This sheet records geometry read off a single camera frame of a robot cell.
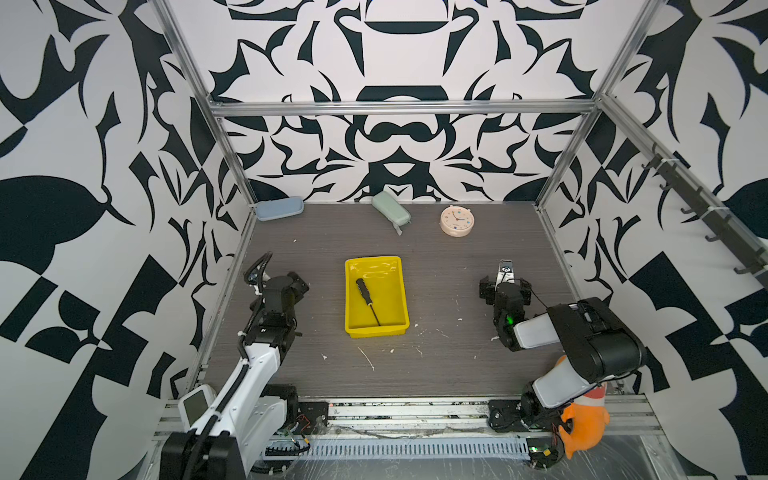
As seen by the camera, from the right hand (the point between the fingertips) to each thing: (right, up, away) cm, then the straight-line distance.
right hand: (508, 275), depth 93 cm
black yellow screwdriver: (-44, -7, +1) cm, 44 cm away
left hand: (-66, +1, -10) cm, 67 cm away
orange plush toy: (+9, -30, -23) cm, 39 cm away
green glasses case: (-33, +20, +20) cm, 44 cm away
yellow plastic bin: (-38, -2, +4) cm, 38 cm away
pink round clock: (-12, +17, +19) cm, 28 cm away
